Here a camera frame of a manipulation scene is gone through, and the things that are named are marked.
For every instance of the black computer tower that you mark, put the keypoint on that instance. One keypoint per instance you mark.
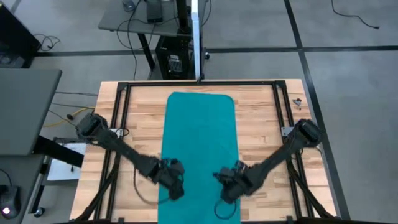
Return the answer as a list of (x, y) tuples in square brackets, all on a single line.
[(168, 59)]

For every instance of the black caster wheel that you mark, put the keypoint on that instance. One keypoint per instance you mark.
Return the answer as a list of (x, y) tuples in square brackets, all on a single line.
[(39, 212), (206, 56)]

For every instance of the low grey desk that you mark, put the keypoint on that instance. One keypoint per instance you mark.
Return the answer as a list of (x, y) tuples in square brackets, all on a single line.
[(18, 171)]

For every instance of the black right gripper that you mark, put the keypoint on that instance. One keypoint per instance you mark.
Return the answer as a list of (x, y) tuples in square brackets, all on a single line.
[(236, 180)]

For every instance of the white board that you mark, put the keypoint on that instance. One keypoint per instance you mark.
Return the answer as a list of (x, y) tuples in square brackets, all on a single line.
[(62, 171)]

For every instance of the large grey desk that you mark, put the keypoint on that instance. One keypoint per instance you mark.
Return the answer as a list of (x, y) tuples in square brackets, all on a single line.
[(25, 109)]

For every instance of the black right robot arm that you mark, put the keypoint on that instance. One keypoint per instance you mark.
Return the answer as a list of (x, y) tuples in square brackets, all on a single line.
[(280, 154)]

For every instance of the black power brick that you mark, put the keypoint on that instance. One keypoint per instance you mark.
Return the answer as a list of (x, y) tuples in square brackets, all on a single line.
[(154, 11)]

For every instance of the small dark metal clip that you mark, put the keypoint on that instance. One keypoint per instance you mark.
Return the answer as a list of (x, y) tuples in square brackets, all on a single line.
[(298, 102)]

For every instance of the black desk foot bar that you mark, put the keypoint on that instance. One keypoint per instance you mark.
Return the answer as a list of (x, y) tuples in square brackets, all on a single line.
[(59, 152)]

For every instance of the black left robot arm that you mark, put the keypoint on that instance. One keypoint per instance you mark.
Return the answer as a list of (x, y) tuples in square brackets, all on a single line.
[(124, 151)]

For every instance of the teal microfibre towel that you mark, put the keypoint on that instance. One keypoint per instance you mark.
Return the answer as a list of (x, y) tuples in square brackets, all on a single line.
[(199, 149)]

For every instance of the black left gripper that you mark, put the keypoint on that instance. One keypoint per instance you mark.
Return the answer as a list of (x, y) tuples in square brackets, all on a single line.
[(169, 172)]

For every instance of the white vertical post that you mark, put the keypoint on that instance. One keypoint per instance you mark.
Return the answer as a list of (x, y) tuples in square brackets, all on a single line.
[(196, 37)]

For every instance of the grey desk with black legs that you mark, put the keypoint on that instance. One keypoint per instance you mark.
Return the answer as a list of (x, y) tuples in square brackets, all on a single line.
[(109, 23)]

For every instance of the black monitor stand pole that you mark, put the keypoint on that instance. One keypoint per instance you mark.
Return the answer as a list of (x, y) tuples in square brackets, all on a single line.
[(183, 15)]

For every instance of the small grey desk device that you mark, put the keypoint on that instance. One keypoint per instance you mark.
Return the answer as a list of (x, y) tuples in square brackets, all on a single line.
[(127, 4)]

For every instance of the black computer mouse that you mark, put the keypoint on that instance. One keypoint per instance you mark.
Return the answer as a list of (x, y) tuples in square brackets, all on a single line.
[(9, 202)]

